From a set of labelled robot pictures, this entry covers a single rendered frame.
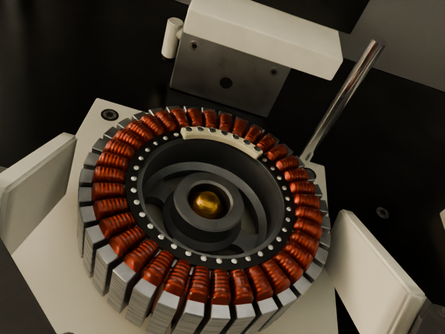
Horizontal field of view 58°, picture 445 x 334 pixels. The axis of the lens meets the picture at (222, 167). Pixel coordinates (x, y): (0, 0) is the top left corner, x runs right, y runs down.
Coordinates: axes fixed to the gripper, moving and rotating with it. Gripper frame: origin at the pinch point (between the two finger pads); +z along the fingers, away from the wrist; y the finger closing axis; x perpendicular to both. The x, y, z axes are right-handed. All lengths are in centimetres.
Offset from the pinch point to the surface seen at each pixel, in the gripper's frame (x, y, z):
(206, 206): 0.4, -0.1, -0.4
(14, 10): 5.0, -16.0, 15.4
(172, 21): 7.7, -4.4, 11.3
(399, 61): 10.9, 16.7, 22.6
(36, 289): -4.0, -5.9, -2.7
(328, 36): 8.7, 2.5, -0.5
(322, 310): -3.0, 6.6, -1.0
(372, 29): 12.7, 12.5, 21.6
